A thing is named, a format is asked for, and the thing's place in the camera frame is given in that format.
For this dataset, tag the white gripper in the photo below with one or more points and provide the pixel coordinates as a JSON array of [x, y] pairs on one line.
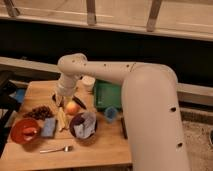
[[65, 86]]

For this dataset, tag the blue sponge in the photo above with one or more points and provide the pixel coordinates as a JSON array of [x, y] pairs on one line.
[[49, 127]]

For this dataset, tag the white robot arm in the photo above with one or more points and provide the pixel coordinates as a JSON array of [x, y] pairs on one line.
[[150, 108]]

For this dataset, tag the metal cup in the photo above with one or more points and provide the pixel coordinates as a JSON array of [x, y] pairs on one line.
[[62, 103]]

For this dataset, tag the white cup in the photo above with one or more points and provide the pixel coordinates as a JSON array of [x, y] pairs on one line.
[[88, 83]]

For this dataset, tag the small blue cup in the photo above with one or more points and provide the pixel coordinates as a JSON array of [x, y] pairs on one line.
[[110, 113]]

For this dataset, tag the orange apple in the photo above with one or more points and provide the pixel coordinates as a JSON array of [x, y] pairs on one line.
[[72, 108]]

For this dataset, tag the pale banana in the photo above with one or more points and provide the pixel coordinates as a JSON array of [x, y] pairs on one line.
[[63, 122]]

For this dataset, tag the purple bowl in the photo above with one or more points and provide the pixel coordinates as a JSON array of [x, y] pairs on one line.
[[75, 125]]

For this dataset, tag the bunch of dark grapes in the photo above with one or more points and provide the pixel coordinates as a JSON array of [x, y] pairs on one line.
[[39, 113]]

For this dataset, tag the grey blue cloth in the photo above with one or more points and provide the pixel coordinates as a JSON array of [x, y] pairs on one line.
[[86, 126]]

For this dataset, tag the green plastic tray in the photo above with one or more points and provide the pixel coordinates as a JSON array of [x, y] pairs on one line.
[[107, 94]]

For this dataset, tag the red item in bowl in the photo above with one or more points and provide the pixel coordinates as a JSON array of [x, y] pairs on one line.
[[30, 131]]

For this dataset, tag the orange red bowl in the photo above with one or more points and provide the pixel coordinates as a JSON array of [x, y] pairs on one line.
[[16, 132]]

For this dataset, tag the black rectangular block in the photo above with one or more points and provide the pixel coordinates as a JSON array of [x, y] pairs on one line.
[[124, 128]]

